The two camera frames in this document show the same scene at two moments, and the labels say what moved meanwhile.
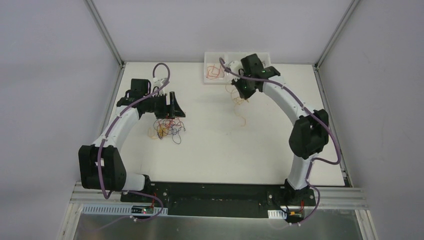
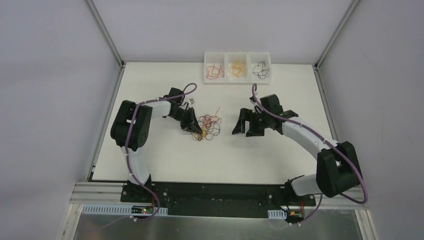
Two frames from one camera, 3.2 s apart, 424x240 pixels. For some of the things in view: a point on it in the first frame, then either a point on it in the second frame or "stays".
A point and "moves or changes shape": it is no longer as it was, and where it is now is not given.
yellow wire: (240, 101) moves or changes shape
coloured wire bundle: (163, 126) -> (209, 126)
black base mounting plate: (220, 198) stays
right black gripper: (241, 87) -> (250, 121)
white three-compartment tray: (213, 71) stays
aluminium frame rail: (327, 196) stays
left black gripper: (169, 105) -> (187, 117)
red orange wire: (213, 72) stays
